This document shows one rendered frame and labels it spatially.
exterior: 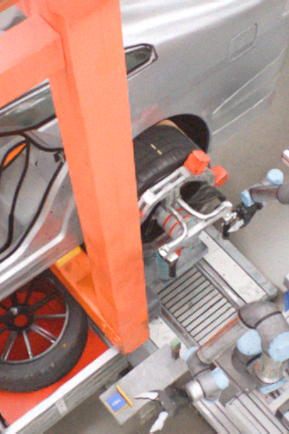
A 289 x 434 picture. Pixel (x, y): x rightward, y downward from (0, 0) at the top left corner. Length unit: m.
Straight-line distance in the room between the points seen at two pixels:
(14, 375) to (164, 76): 1.61
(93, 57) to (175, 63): 1.35
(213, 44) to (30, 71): 1.62
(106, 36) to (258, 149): 3.15
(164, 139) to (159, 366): 1.11
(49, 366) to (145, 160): 1.11
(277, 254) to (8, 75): 3.02
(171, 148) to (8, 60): 1.83
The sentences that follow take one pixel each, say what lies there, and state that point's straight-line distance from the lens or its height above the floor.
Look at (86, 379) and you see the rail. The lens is 4.00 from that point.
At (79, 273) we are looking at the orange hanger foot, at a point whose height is 0.68.
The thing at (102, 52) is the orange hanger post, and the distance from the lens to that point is 2.04.
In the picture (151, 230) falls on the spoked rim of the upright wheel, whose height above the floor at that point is 0.62.
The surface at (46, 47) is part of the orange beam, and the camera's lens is 1.95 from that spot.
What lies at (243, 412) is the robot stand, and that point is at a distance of 3.56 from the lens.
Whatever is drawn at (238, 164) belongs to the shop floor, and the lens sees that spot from 5.00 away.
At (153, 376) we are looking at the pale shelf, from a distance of 3.90.
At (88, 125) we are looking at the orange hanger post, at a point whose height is 2.38.
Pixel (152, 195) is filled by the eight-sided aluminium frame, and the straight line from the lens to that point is 3.55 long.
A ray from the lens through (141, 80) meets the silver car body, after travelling 3.27.
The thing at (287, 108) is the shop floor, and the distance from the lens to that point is 5.29.
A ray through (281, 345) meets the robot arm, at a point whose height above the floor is 1.46.
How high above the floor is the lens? 4.15
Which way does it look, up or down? 60 degrees down
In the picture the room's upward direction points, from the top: 5 degrees counter-clockwise
